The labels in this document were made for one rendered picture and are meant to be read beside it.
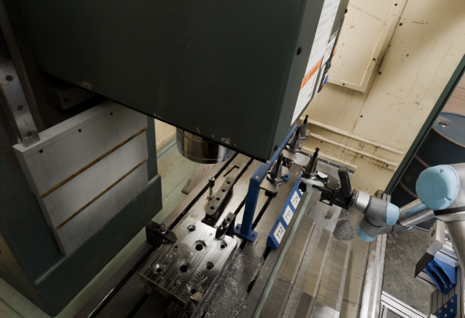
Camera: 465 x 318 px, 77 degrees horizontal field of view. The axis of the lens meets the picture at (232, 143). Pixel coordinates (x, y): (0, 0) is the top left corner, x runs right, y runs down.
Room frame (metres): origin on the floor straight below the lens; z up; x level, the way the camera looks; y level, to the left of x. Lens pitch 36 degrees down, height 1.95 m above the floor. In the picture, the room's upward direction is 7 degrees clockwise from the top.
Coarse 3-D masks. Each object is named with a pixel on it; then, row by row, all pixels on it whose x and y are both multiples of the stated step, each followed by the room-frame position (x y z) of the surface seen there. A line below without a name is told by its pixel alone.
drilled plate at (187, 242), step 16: (192, 224) 0.74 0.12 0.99; (176, 240) 0.66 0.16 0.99; (192, 240) 0.67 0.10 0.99; (208, 240) 0.68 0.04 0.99; (160, 256) 0.58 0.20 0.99; (176, 256) 0.59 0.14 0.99; (192, 256) 0.60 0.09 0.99; (208, 256) 0.61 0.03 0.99; (224, 256) 0.62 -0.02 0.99; (144, 272) 0.52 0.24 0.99; (176, 272) 0.53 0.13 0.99; (192, 272) 0.54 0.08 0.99; (208, 272) 0.55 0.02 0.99; (160, 288) 0.48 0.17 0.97; (176, 288) 0.48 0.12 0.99; (192, 288) 0.49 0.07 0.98; (208, 288) 0.49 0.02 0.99
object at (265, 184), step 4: (264, 180) 0.80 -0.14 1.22; (268, 180) 0.80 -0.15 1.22; (260, 184) 0.78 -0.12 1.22; (264, 184) 0.78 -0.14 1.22; (268, 184) 0.78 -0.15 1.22; (272, 184) 0.79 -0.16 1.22; (276, 184) 0.79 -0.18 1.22; (260, 188) 0.76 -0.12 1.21; (264, 188) 0.76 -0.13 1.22; (268, 188) 0.76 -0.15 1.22; (272, 188) 0.77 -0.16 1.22; (276, 188) 0.77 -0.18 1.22; (272, 192) 0.75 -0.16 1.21
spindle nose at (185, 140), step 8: (176, 128) 0.59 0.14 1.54; (176, 136) 0.59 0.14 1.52; (184, 136) 0.56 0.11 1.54; (192, 136) 0.55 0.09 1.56; (184, 144) 0.56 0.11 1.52; (192, 144) 0.55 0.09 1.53; (200, 144) 0.54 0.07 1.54; (208, 144) 0.54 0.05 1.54; (216, 144) 0.55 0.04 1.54; (184, 152) 0.56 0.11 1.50; (192, 152) 0.55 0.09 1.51; (200, 152) 0.54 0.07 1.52; (208, 152) 0.54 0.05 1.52; (216, 152) 0.55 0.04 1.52; (224, 152) 0.56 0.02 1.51; (232, 152) 0.59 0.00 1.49; (192, 160) 0.55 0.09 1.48; (200, 160) 0.54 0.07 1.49; (208, 160) 0.55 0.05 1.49; (216, 160) 0.55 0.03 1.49; (224, 160) 0.56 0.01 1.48
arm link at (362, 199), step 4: (360, 192) 0.81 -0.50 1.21; (356, 196) 0.80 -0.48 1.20; (360, 196) 0.79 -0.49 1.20; (364, 196) 0.79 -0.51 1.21; (368, 196) 0.80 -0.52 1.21; (356, 200) 0.78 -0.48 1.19; (360, 200) 0.78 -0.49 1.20; (364, 200) 0.78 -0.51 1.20; (368, 200) 0.78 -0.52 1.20; (356, 204) 0.78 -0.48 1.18; (360, 204) 0.77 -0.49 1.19; (364, 204) 0.77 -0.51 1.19; (352, 208) 0.78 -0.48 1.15; (356, 208) 0.77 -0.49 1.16; (360, 208) 0.77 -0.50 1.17; (364, 208) 0.76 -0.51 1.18
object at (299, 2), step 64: (64, 0) 0.62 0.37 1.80; (128, 0) 0.55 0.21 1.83; (192, 0) 0.50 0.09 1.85; (256, 0) 0.45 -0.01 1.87; (320, 0) 0.51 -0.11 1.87; (64, 64) 0.64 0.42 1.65; (128, 64) 0.56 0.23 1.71; (192, 64) 0.49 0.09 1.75; (256, 64) 0.45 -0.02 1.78; (320, 64) 0.68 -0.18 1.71; (192, 128) 0.49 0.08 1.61; (256, 128) 0.44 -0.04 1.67
